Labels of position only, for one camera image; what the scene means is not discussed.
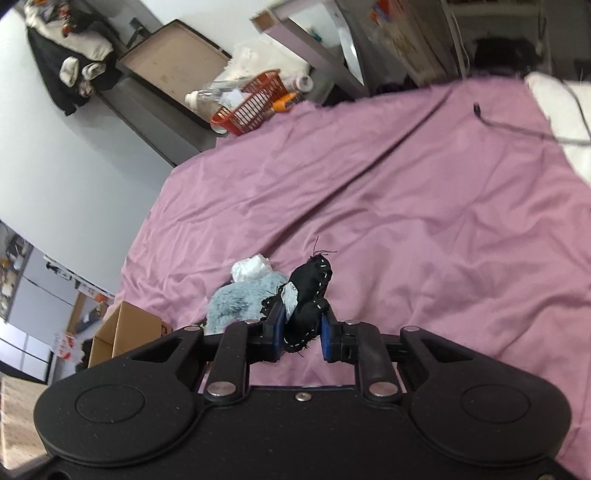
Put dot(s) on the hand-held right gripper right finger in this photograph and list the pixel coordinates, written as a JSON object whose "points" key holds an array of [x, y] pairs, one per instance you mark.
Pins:
{"points": [[325, 340]]}

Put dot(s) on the pink bed sheet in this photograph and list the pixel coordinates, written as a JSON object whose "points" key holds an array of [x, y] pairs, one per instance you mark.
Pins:
{"points": [[392, 221]]}

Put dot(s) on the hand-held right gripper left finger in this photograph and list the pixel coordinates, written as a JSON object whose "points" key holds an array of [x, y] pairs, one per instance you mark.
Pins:
{"points": [[276, 330]]}

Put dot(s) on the red plastic basket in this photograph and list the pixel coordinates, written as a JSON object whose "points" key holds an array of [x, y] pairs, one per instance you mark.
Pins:
{"points": [[249, 104]]}

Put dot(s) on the grey cabinet with board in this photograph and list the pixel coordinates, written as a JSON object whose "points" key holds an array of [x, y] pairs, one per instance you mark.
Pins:
{"points": [[171, 83]]}

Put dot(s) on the pile of dark clothes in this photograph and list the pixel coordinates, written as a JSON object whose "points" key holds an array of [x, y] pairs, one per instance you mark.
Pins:
{"points": [[69, 48]]}

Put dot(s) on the grey table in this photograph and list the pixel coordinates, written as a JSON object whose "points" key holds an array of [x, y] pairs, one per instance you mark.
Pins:
{"points": [[314, 44]]}

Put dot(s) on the black stitched cloth toy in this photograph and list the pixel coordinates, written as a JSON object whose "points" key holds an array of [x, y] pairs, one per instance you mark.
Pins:
{"points": [[308, 294]]}

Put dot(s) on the grey-blue fluffy plush toy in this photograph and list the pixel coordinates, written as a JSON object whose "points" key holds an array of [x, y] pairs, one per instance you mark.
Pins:
{"points": [[240, 301]]}

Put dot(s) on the clear plastic bottle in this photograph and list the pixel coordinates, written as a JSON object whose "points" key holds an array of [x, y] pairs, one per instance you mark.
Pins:
{"points": [[205, 98]]}

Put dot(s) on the white pillow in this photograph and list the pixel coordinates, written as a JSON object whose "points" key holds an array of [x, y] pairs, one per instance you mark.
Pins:
{"points": [[561, 106]]}

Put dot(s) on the brown cardboard box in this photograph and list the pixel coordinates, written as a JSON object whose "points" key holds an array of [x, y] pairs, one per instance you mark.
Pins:
{"points": [[124, 333]]}

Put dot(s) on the white crumpled cloth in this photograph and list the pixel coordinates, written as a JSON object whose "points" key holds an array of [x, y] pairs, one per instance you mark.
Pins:
{"points": [[250, 268]]}

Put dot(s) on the orange bottle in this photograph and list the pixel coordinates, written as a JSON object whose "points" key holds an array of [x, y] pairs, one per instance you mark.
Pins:
{"points": [[285, 102]]}

